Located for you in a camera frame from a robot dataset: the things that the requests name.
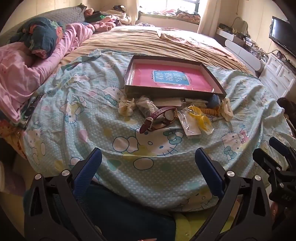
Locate orange spiral hair tie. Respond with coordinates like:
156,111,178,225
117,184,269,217
199,107,220,117

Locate small cream hair clip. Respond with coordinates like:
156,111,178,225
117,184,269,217
118,96,137,117

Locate white drawer cabinet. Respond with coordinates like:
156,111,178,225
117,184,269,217
259,54,296,102

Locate pile of clothes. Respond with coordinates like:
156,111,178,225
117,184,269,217
84,5,132,26

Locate grey quilted headboard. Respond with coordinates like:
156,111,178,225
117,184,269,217
0,5,86,47

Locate cream curtain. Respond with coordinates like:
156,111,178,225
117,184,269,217
197,0,221,37

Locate yellow bangles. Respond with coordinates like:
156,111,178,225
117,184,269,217
188,105,214,135

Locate black flat television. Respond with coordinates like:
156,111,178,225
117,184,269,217
269,16,295,58

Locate window seat clothes pile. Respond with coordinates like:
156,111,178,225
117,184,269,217
161,9,200,24

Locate pink quilt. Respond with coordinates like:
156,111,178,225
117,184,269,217
1,23,94,123

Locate clear bag with earrings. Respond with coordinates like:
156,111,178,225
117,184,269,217
178,110,201,138

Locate pink plush toy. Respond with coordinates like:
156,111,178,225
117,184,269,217
92,21,116,33

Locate dark cardboard tray box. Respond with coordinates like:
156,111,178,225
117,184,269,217
125,55,226,100

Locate dark floral pillow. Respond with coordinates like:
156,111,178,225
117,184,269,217
9,17,66,59

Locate white grey low cabinet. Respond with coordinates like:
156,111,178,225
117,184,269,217
214,28,264,77

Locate pink book with blue label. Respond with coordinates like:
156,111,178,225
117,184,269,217
129,63,215,92

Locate tan bed blanket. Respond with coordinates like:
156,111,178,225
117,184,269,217
59,26,251,74

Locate small blue jewelry box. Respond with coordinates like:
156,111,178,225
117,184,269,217
207,94,221,109

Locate bag of dark jewelry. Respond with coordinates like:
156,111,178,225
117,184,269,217
136,95,159,118

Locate Hello Kitty blue sheet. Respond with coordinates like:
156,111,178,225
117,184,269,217
22,50,295,212

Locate cream hair claw clip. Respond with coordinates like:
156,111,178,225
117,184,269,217
220,98,234,122

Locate pink floral thin blanket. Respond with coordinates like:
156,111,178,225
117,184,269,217
157,27,235,59

